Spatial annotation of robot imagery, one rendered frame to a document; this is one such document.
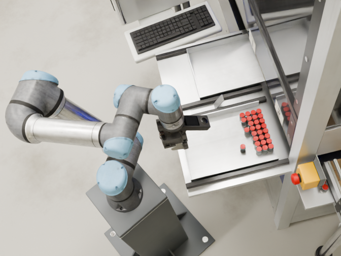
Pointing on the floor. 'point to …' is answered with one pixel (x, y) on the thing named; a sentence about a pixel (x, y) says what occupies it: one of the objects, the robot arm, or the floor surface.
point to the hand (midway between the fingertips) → (186, 145)
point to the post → (314, 106)
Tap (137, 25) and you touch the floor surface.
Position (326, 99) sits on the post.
